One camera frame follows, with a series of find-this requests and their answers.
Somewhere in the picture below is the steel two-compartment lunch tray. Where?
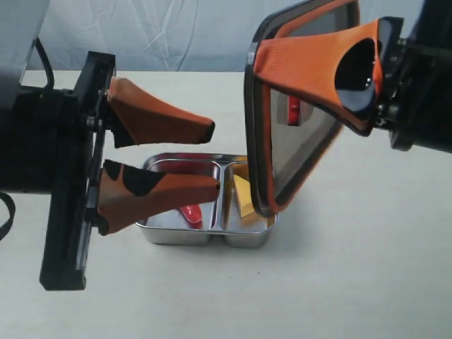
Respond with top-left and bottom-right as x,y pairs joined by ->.
136,153 -> 278,249

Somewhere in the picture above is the red sausage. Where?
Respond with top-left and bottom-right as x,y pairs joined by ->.
179,204 -> 203,228

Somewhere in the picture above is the black lid with orange seal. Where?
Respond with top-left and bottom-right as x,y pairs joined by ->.
244,1 -> 359,217

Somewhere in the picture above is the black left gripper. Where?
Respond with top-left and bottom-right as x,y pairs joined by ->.
40,52 -> 220,290

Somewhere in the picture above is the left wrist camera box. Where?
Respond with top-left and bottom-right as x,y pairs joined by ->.
1,34 -> 37,111

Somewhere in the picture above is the white wrinkled backdrop cloth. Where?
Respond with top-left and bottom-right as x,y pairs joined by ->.
0,0 -> 424,73

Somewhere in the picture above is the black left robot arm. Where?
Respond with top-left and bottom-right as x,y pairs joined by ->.
1,52 -> 220,291

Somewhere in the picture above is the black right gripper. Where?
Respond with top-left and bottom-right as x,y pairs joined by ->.
254,1 -> 451,153

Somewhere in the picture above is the yellow cheese wedge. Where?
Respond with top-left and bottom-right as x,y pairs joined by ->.
233,174 -> 254,218

